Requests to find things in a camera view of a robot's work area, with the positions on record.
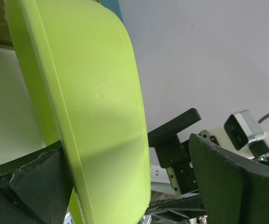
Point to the lime green basin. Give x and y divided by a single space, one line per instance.
80 71

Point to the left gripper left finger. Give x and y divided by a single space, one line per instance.
35 188

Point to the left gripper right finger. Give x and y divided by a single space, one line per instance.
234 189

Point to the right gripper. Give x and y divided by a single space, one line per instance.
173 155

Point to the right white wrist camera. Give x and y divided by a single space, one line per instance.
242 134

